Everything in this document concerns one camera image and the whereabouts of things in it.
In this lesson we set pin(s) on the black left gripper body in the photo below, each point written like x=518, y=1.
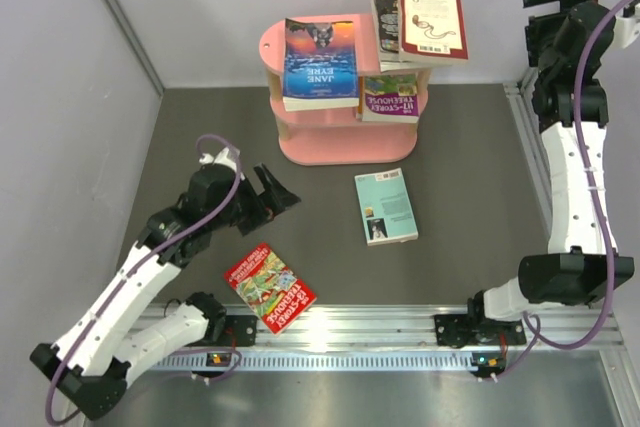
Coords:
x=250, y=210

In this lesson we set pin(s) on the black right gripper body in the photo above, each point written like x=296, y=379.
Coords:
x=539, y=33

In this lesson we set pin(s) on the red 13-storey treehouse book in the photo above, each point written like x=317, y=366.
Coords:
x=268, y=286

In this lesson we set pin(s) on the red cream pocket-watch book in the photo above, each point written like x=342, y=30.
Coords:
x=432, y=32

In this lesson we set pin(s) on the teal back cover book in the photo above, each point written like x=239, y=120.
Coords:
x=385, y=208

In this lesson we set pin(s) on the blue fantasy cover book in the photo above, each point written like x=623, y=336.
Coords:
x=320, y=66

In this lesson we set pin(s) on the purple 117-storey treehouse book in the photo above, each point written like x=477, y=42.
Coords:
x=390, y=99

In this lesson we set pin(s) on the black back cover book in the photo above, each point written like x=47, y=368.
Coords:
x=385, y=21

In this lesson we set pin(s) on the orange cover book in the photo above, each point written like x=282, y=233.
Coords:
x=359, y=108

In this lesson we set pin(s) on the blue nineteen eighty-four book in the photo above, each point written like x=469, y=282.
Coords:
x=393, y=66

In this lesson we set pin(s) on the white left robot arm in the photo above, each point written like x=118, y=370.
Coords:
x=98, y=359

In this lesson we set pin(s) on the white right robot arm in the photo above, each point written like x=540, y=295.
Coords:
x=582, y=265

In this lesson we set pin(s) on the pink three-tier shelf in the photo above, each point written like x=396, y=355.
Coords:
x=335, y=136

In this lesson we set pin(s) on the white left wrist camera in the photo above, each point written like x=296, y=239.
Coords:
x=227, y=157

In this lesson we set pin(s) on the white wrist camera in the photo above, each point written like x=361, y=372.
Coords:
x=626, y=28
x=227, y=157

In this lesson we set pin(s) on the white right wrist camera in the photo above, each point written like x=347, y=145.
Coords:
x=626, y=28

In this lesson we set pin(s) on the aluminium mounting rail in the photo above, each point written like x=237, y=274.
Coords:
x=349, y=338

